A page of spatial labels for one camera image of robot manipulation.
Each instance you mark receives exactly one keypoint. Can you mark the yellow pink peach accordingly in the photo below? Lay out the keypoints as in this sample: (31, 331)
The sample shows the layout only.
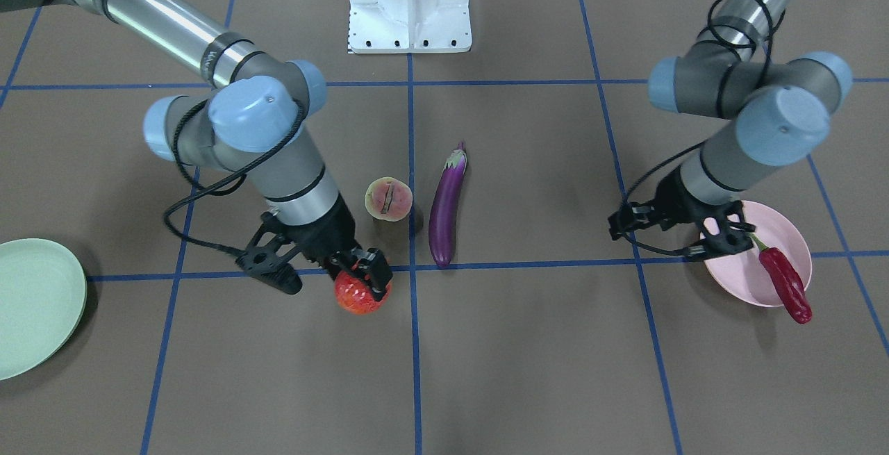
(388, 199)

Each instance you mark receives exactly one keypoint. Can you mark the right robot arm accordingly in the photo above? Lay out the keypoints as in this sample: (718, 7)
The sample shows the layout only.
(248, 128)

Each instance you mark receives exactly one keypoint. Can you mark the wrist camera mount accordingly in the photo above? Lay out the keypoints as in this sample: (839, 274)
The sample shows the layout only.
(268, 255)
(634, 216)

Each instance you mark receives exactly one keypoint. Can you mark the pink plate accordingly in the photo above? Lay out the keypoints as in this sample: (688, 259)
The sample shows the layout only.
(742, 276)

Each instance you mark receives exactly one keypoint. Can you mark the green plate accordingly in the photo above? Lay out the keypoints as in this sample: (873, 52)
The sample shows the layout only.
(43, 296)

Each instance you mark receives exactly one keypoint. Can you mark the white metal stand base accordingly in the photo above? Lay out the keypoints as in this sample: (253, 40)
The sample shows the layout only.
(409, 26)

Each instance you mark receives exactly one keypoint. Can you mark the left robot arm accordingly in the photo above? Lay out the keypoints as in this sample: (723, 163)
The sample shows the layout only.
(775, 116)

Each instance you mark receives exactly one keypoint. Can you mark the red chili pepper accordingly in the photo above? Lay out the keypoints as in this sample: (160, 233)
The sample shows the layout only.
(788, 284)

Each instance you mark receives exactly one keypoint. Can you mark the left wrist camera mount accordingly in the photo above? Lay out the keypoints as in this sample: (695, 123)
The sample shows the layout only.
(634, 216)

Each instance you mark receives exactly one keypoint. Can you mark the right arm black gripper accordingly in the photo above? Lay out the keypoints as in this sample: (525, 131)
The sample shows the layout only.
(328, 231)

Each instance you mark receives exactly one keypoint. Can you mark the purple eggplant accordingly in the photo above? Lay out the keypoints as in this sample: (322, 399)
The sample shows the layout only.
(442, 220)

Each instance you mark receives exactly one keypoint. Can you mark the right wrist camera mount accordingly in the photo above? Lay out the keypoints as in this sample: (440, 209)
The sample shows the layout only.
(268, 255)

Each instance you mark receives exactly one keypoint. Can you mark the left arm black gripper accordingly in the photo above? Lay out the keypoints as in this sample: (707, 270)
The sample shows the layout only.
(676, 199)

